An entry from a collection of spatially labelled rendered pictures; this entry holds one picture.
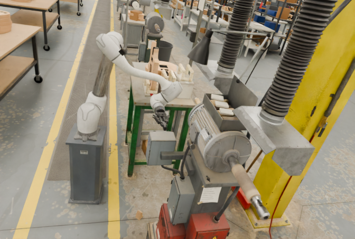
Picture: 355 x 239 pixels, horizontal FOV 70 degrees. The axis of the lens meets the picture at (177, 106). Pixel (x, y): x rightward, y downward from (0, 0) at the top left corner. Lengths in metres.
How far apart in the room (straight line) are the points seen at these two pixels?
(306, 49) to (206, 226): 1.08
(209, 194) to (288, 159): 0.63
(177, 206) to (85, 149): 0.96
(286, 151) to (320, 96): 1.14
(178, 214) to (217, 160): 0.49
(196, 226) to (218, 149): 0.51
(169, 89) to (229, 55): 0.60
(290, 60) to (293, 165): 0.40
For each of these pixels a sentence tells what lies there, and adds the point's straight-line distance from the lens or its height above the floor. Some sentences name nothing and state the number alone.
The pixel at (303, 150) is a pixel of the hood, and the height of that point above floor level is 1.53.
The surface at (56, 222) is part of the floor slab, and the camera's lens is 2.55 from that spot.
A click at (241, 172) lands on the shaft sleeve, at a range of 1.22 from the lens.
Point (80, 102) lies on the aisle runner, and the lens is 4.10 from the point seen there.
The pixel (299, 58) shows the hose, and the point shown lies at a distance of 1.03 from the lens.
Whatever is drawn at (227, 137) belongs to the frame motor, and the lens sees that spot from 1.26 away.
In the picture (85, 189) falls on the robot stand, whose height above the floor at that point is 0.18.
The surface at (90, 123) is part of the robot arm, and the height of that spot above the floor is 0.86.
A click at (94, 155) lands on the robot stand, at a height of 0.58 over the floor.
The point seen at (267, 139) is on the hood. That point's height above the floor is 1.54.
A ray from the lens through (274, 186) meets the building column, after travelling 2.53.
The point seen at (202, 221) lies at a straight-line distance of 1.61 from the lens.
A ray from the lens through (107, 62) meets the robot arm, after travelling 2.06.
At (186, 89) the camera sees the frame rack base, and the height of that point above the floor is 1.03.
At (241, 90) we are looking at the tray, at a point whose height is 1.53.
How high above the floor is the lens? 2.03
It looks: 28 degrees down
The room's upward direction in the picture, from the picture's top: 12 degrees clockwise
